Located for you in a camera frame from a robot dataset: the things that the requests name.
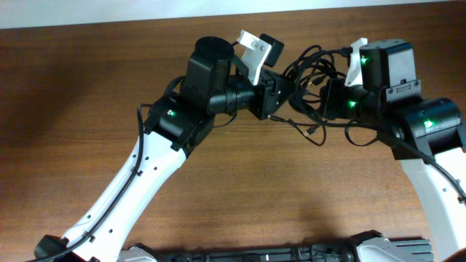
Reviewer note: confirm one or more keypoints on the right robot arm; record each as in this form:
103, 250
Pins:
427, 136

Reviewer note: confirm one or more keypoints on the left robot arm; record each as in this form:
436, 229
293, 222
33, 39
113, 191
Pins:
217, 81

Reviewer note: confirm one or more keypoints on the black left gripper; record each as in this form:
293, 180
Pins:
268, 81

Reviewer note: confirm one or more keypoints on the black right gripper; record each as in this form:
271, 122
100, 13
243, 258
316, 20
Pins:
332, 95

